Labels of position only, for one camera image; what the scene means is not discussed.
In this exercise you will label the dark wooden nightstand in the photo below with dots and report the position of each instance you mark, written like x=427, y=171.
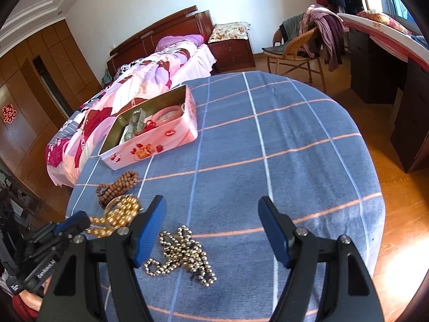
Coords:
x=231, y=55

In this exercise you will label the pink and purple garments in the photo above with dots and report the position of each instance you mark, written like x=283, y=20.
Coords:
x=328, y=30

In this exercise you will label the pink floral pillow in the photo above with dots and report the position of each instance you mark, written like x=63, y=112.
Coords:
x=382, y=20

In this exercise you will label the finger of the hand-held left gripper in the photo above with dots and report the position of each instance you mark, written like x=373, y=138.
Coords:
x=73, y=222

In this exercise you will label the teal bag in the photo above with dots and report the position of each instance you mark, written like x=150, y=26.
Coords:
x=107, y=77

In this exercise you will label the pink tin box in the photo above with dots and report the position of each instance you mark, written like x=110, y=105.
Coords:
x=167, y=134

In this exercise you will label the wicker chair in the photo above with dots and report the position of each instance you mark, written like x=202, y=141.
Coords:
x=298, y=45

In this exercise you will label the floral cushion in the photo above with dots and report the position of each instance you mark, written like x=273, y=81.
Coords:
x=231, y=32

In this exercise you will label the grey garment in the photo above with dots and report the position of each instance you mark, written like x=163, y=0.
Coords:
x=291, y=25

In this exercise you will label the pile of light blue clothes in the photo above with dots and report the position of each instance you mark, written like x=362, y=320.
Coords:
x=420, y=40

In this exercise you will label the dark wooden bed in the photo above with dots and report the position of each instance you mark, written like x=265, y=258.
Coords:
x=150, y=30

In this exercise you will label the purple pillow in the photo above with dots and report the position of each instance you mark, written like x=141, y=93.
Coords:
x=181, y=42

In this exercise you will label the window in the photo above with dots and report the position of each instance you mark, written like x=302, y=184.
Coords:
x=395, y=3

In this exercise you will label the dark seat cushion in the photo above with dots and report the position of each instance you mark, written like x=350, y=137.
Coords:
x=278, y=50

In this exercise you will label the white and red desk cloth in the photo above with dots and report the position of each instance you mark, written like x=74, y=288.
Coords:
x=378, y=32

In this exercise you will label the pink patchwork quilt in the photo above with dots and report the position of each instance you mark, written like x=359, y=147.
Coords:
x=134, y=84

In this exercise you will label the red paper decoration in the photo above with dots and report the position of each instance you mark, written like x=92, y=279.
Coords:
x=9, y=114

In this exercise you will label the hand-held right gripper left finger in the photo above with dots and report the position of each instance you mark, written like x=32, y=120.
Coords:
x=149, y=231

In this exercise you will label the dark wooden desk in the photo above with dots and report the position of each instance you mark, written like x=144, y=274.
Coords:
x=375, y=73

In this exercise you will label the pink bangle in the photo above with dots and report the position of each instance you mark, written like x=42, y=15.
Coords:
x=161, y=110

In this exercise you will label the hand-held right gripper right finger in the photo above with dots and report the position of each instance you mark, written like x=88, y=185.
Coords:
x=274, y=231

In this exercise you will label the blue plaid tablecloth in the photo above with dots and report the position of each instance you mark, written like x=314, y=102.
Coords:
x=251, y=157

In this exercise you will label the brown wooden wardrobe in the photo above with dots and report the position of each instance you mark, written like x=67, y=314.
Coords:
x=30, y=100

